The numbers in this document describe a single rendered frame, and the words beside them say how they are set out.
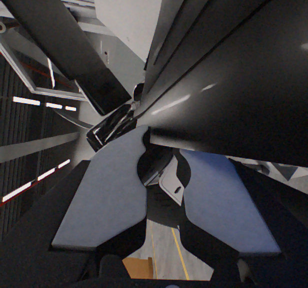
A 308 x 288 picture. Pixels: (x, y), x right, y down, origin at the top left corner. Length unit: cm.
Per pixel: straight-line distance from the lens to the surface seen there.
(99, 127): 29
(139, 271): 828
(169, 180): 31
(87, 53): 38
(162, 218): 57
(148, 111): 15
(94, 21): 93
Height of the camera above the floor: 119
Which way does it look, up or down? 5 degrees down
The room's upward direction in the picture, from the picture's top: 82 degrees counter-clockwise
